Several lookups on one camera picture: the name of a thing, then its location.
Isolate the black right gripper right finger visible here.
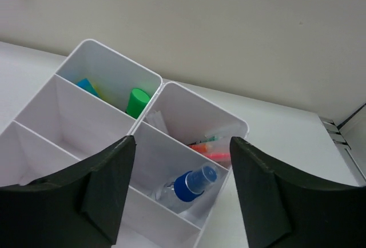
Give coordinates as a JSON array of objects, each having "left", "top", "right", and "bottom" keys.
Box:
[{"left": 230, "top": 137, "right": 365, "bottom": 247}]

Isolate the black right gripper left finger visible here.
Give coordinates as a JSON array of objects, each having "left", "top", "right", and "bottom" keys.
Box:
[{"left": 1, "top": 135, "right": 136, "bottom": 247}]

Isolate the pink pen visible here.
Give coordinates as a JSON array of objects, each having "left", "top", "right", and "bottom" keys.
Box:
[{"left": 203, "top": 152, "right": 231, "bottom": 162}]

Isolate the green pen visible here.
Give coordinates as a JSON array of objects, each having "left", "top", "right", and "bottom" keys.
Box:
[{"left": 198, "top": 135, "right": 222, "bottom": 143}]

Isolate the orange red pen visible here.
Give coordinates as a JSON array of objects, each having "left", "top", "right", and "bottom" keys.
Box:
[{"left": 188, "top": 142, "right": 213, "bottom": 154}]

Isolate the green highlighter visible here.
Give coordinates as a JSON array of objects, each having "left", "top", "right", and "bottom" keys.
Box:
[{"left": 126, "top": 88, "right": 150, "bottom": 119}]

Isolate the blue highlighter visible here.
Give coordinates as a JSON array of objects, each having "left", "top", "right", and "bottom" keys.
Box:
[{"left": 76, "top": 78, "right": 100, "bottom": 98}]

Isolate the yellow highlighter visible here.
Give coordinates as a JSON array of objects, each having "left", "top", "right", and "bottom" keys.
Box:
[{"left": 94, "top": 86, "right": 108, "bottom": 102}]

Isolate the clear plastic pen cap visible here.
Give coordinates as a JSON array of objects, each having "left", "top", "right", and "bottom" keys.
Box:
[{"left": 145, "top": 111, "right": 169, "bottom": 134}]

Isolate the white divided organizer left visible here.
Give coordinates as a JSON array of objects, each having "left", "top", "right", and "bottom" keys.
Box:
[{"left": 1, "top": 39, "right": 162, "bottom": 188}]

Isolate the white divided organizer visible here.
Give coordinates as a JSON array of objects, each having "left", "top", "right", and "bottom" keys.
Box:
[
  {"left": 117, "top": 82, "right": 249, "bottom": 247},
  {"left": 1, "top": 39, "right": 162, "bottom": 188}
]

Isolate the white divided organizer right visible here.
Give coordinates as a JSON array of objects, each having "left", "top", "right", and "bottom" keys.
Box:
[{"left": 117, "top": 82, "right": 249, "bottom": 247}]

